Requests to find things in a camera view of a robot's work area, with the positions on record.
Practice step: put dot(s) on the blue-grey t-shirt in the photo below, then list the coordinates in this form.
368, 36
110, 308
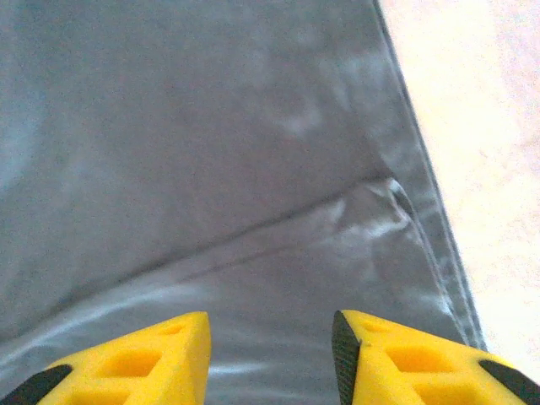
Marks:
211, 147

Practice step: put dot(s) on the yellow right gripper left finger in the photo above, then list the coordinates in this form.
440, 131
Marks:
139, 371

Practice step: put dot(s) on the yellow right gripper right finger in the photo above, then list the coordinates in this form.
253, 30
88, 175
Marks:
422, 371

